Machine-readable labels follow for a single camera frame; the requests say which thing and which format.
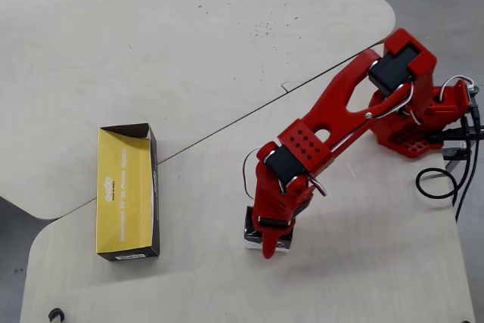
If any white servo wire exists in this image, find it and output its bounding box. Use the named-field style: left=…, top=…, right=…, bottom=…
left=242, top=147, right=329, bottom=200

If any hanging black cable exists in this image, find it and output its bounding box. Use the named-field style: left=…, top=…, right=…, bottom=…
left=455, top=105, right=484, bottom=222

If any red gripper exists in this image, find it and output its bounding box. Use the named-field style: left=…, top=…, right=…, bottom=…
left=252, top=141, right=315, bottom=260

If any looped black cable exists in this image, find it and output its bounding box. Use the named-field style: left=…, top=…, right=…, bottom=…
left=415, top=105, right=482, bottom=200

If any red perforated robot base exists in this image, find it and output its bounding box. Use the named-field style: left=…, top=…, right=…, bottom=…
left=368, top=77, right=473, bottom=160

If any long yellow open box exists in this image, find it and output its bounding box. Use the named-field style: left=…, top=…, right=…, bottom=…
left=95, top=123, right=161, bottom=262

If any small black cardboard box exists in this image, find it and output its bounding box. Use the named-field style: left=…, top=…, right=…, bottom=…
left=244, top=205, right=295, bottom=254

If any black table clamp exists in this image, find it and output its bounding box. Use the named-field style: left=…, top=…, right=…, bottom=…
left=440, top=114, right=474, bottom=173

